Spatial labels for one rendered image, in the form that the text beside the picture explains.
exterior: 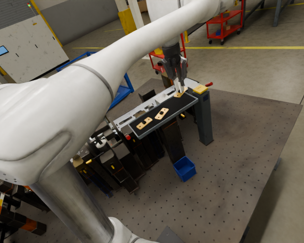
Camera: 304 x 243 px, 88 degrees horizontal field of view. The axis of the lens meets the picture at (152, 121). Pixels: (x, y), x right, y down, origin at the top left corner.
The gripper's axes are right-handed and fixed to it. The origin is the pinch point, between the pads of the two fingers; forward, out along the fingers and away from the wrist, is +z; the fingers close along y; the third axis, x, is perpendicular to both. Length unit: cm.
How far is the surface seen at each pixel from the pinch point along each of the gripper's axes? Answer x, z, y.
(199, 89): -11.9, 10.0, -4.1
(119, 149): 33, 29, 31
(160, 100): -3.0, 14.9, 18.8
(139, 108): -0.9, 25.9, 41.4
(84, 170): 55, 23, 35
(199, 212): 35, 56, -20
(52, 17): -568, -58, 1372
